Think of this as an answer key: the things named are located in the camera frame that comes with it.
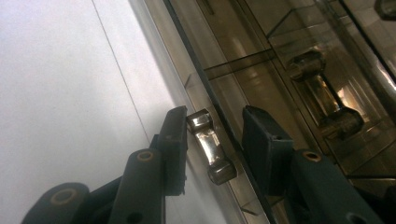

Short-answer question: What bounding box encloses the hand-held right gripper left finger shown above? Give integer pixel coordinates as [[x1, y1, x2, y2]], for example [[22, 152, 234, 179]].
[[156, 105, 189, 197]]

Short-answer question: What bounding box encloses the smoky transparent drawer box casing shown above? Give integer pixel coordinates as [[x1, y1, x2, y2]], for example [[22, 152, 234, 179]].
[[129, 0, 396, 224]]

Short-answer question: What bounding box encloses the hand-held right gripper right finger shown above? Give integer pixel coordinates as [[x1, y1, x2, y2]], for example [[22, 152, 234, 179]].
[[241, 105, 295, 197]]

